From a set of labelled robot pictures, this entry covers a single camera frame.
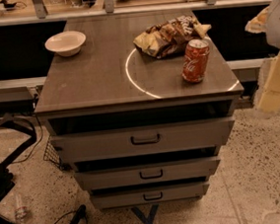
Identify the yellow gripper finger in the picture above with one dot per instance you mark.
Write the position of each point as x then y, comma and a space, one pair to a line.
269, 96
258, 23

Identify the red coke can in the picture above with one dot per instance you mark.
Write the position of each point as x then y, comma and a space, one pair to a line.
195, 60

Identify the white paper bowl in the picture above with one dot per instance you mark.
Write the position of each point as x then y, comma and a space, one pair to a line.
66, 44

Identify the crumpled brown chip bag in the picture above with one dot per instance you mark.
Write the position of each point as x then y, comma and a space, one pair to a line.
171, 37

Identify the top grey drawer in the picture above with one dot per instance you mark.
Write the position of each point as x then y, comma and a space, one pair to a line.
128, 142

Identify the grey drawer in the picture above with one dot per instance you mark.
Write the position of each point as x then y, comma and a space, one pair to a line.
149, 195
147, 174
128, 142

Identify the grey drawer cabinet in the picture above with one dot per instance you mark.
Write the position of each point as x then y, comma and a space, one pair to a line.
111, 84

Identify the middle grey drawer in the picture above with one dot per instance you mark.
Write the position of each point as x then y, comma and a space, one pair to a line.
147, 174

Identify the bottom grey drawer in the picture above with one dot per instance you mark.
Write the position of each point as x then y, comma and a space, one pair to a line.
149, 195

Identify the clear cup on floor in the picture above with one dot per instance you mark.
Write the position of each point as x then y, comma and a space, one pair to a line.
21, 210

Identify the black wire basket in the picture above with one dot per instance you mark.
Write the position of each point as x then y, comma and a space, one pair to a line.
52, 157

